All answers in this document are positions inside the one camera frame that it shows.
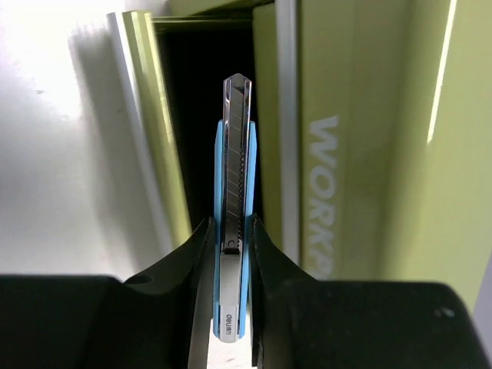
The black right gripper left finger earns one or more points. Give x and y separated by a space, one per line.
158 318

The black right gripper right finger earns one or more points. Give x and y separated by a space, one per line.
300 322

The light blue pen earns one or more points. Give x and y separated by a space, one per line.
235 155

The green bottom drawer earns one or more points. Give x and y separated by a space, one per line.
172 70

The green drawer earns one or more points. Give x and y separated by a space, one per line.
275 31
172 70

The green top drawer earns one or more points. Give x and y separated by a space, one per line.
275 31

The green metal drawer chest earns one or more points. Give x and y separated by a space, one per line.
394 137

